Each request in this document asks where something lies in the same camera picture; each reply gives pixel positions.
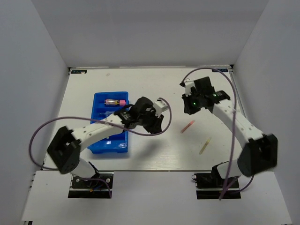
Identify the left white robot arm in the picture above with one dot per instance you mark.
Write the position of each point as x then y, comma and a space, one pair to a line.
67, 144

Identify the clear spray bottle blue cap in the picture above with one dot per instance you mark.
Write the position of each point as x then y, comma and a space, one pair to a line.
105, 114

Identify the slim pink highlighter pen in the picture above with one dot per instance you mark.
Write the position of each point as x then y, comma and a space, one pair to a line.
187, 126

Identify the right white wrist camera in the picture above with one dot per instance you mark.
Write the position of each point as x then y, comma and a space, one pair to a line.
187, 84

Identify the blue compartment tray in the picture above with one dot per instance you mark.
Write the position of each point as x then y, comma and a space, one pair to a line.
116, 143

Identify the right table corner label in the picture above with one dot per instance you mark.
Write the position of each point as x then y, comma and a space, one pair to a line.
223, 70

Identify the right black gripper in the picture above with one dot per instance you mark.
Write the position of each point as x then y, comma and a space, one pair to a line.
188, 108

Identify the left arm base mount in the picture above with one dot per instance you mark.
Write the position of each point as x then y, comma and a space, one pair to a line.
83, 189

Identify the table corner label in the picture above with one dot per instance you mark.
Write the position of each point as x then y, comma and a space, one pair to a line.
78, 71
223, 70

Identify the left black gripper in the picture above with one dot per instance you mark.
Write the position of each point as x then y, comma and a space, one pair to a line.
156, 126

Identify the left table corner label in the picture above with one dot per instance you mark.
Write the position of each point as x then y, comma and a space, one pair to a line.
78, 71

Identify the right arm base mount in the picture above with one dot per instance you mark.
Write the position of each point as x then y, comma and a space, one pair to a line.
209, 189

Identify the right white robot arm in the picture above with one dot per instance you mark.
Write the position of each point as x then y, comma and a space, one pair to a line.
259, 151

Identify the pink cap crayon tube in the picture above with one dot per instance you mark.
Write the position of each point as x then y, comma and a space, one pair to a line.
115, 102

